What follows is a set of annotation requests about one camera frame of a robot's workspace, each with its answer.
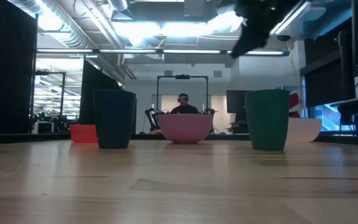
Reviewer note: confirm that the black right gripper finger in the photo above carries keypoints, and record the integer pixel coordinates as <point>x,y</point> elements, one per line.
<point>249,40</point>

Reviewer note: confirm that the white plastic bowl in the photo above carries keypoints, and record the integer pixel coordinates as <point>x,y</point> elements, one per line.
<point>303,129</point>

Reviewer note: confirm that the pink plastic bowl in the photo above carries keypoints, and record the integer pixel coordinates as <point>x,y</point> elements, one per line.
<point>185,128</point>

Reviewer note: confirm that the orange plastic bowl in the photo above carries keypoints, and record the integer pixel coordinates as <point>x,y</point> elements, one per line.
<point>82,133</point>

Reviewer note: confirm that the black background robot arm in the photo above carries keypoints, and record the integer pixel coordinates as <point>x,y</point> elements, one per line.
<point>209,112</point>
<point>151,119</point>

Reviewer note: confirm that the black side shelf structure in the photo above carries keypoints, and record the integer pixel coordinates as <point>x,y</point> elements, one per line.
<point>340,68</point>

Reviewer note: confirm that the black computer monitor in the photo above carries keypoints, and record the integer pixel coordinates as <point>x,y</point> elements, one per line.
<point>236,101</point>

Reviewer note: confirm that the green plastic cup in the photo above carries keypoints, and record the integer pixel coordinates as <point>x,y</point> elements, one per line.
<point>267,119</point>

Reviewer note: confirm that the long ceiling light bar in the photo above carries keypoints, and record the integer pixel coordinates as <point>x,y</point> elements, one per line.
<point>160,51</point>

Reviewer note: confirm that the person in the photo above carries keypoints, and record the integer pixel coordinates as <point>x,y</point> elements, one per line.
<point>183,105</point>

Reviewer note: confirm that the dark blue plastic cup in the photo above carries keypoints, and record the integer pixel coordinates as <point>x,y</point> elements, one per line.
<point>114,118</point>

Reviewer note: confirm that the black curtain partition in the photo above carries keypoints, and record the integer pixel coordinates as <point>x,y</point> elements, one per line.
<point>6,68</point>
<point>96,93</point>

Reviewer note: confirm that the white box device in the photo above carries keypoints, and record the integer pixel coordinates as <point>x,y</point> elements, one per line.
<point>43,127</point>

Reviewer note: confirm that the black gantry frame with camera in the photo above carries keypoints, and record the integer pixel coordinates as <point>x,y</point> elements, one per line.
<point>182,76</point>

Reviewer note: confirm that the black table edge frame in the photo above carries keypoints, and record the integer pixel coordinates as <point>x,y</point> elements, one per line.
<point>26,137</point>

